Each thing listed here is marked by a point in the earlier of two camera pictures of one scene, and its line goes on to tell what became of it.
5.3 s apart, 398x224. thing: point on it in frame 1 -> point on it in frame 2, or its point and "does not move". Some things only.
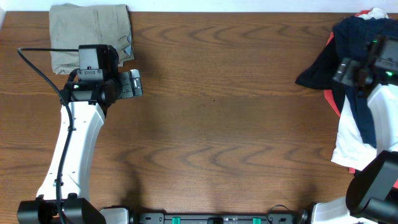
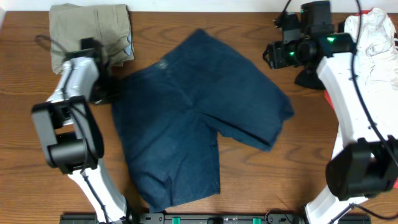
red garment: [329, 93] does not move
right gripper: [344, 72] -> [270, 55]
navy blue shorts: [351, 38] -> [170, 107]
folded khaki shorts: [71, 26] does not move
